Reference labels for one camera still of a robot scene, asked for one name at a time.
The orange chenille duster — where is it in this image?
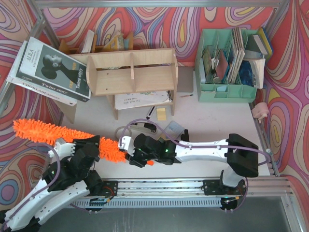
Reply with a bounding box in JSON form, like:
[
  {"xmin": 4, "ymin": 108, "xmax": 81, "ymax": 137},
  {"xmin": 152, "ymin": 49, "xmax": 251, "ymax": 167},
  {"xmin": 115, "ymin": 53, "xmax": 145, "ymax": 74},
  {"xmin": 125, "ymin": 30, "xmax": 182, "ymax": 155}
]
[{"xmin": 13, "ymin": 118, "xmax": 155, "ymax": 167}]

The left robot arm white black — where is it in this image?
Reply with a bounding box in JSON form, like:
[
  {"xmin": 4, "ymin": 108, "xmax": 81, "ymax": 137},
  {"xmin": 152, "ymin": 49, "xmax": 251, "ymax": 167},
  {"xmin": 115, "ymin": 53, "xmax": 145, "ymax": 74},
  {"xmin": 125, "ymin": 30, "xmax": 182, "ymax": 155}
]
[{"xmin": 0, "ymin": 135, "xmax": 103, "ymax": 232}]

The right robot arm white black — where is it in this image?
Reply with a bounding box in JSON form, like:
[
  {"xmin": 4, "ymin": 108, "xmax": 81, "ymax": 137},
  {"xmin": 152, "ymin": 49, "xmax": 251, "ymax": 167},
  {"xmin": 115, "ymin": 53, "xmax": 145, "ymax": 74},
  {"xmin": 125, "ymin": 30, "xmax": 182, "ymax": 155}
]
[{"xmin": 118, "ymin": 133, "xmax": 259, "ymax": 188}]

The wooden bookshelf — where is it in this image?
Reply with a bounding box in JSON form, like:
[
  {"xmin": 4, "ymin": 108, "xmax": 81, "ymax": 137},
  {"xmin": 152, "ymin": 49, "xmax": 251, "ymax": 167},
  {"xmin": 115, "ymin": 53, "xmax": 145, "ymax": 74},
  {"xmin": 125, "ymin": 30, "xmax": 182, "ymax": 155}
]
[{"xmin": 71, "ymin": 48, "xmax": 178, "ymax": 119}]

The silver black stapler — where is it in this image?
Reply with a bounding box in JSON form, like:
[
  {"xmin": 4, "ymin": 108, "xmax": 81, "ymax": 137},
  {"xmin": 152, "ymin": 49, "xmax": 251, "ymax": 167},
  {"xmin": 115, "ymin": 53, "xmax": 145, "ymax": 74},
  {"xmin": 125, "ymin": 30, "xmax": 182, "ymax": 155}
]
[{"xmin": 129, "ymin": 122, "xmax": 157, "ymax": 134}]

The black white marker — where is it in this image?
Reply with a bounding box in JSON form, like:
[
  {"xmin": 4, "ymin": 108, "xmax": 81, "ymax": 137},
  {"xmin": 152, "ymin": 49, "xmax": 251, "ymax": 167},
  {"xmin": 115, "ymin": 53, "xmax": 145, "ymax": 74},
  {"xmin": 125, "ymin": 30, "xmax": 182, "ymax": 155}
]
[{"xmin": 146, "ymin": 106, "xmax": 156, "ymax": 120}]

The masking tape roll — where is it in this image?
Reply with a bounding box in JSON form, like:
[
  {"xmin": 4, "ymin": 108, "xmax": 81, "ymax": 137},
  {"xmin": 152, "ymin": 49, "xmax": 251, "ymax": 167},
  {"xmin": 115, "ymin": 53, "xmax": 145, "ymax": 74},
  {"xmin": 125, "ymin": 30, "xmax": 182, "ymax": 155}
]
[{"xmin": 114, "ymin": 126, "xmax": 132, "ymax": 140}]

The small calculator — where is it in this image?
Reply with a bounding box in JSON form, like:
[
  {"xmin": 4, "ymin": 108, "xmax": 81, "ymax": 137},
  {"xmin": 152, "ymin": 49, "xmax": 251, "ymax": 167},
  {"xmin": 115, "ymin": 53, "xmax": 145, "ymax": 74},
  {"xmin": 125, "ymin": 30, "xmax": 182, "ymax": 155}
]
[{"xmin": 156, "ymin": 121, "xmax": 185, "ymax": 141}]

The yellow sticky notes pad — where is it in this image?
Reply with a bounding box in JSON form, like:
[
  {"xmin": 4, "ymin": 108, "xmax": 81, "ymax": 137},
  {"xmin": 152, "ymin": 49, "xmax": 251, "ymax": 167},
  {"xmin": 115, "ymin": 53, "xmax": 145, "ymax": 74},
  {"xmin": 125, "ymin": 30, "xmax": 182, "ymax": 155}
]
[{"xmin": 156, "ymin": 108, "xmax": 167, "ymax": 121}]

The spiral notebook under shelf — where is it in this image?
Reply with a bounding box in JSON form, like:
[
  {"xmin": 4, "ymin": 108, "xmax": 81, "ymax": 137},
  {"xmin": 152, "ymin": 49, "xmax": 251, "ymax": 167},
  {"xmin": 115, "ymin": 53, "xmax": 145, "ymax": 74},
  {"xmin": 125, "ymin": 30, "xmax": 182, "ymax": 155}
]
[{"xmin": 115, "ymin": 91, "xmax": 172, "ymax": 110}]

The white book under top book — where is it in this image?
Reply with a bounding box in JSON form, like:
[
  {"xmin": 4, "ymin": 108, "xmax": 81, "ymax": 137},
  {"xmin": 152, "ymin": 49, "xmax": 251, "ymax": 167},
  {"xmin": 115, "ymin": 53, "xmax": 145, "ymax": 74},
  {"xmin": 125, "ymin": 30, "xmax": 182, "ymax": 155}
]
[{"xmin": 7, "ymin": 41, "xmax": 77, "ymax": 106}]

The mint green desk organizer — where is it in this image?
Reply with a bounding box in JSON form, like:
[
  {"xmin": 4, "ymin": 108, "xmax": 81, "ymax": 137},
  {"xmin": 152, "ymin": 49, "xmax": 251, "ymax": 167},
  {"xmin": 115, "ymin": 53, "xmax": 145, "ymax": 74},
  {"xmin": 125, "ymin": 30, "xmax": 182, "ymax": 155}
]
[{"xmin": 195, "ymin": 29, "xmax": 257, "ymax": 103}]

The black white Twins story book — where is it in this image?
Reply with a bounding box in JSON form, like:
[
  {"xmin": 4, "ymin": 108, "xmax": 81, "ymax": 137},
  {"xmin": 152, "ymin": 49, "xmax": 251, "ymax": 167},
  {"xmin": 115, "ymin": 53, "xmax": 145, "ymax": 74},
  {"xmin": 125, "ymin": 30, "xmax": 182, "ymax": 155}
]
[{"xmin": 16, "ymin": 37, "xmax": 91, "ymax": 102}]

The brown wooden book rack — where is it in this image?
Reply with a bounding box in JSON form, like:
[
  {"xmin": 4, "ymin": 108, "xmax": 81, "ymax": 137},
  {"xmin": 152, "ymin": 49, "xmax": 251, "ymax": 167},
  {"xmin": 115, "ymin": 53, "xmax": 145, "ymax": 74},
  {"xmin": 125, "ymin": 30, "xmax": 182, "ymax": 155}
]
[{"xmin": 58, "ymin": 31, "xmax": 135, "ymax": 55}]

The red booklet in organizer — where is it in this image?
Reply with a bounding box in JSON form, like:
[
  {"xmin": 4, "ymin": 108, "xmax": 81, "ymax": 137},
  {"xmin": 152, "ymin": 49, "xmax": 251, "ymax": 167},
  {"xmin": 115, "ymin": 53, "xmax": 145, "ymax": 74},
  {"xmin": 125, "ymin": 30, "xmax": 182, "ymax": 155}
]
[{"xmin": 215, "ymin": 49, "xmax": 229, "ymax": 81}]

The pink pig figurine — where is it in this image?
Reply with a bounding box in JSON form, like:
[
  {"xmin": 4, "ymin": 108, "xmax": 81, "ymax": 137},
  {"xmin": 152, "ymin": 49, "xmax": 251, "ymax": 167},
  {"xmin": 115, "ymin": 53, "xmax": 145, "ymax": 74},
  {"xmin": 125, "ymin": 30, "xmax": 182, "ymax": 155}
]
[{"xmin": 252, "ymin": 102, "xmax": 269, "ymax": 123}]

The open white book in organizer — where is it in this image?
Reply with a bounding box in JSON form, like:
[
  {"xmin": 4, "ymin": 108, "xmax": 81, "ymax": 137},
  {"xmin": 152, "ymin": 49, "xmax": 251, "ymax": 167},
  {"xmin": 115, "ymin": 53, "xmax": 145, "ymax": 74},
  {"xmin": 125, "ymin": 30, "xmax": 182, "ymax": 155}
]
[{"xmin": 249, "ymin": 58, "xmax": 265, "ymax": 89}]

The stack of thin beige books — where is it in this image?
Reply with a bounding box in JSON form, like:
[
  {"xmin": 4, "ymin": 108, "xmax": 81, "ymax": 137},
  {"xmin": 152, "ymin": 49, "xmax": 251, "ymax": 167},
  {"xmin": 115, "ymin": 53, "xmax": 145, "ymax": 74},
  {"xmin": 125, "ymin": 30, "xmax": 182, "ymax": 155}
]
[{"xmin": 227, "ymin": 27, "xmax": 245, "ymax": 84}]

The blue yellow book in organizer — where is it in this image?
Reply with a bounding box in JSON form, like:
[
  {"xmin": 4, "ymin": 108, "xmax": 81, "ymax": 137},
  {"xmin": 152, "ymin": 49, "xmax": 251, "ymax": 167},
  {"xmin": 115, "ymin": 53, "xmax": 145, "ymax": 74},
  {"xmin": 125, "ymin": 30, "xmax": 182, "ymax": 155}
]
[{"xmin": 252, "ymin": 27, "xmax": 273, "ymax": 56}]

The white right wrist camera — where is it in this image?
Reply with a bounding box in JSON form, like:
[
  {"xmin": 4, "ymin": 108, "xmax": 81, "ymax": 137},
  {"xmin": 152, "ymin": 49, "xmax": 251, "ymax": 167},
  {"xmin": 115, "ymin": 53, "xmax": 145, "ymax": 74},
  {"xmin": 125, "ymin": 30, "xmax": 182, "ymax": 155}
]
[{"xmin": 118, "ymin": 136, "xmax": 135, "ymax": 156}]

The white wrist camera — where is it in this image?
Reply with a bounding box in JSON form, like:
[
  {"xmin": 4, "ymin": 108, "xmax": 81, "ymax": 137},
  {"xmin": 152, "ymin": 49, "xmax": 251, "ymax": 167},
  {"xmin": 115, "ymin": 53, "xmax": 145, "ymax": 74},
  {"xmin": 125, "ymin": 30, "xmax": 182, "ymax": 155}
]
[
  {"xmin": 54, "ymin": 138, "xmax": 75, "ymax": 160},
  {"xmin": 118, "ymin": 136, "xmax": 135, "ymax": 156}
]

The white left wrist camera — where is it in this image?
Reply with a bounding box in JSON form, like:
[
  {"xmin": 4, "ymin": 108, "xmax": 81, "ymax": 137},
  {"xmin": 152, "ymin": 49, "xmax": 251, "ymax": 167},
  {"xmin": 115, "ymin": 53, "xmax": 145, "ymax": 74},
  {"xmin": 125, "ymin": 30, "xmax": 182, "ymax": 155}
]
[{"xmin": 54, "ymin": 138, "xmax": 75, "ymax": 160}]

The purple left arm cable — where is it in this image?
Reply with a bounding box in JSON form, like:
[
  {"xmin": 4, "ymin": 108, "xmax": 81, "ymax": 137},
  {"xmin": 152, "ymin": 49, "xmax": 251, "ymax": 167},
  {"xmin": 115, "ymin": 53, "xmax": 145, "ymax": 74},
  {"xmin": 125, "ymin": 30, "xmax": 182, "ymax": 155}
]
[{"xmin": 2, "ymin": 142, "xmax": 61, "ymax": 228}]

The aluminium mounting rail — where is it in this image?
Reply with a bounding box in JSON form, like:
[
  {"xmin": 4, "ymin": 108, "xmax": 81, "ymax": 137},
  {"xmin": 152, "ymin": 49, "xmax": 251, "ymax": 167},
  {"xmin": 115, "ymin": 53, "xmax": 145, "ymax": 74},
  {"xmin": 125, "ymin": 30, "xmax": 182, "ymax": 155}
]
[{"xmin": 33, "ymin": 179, "xmax": 290, "ymax": 197}]

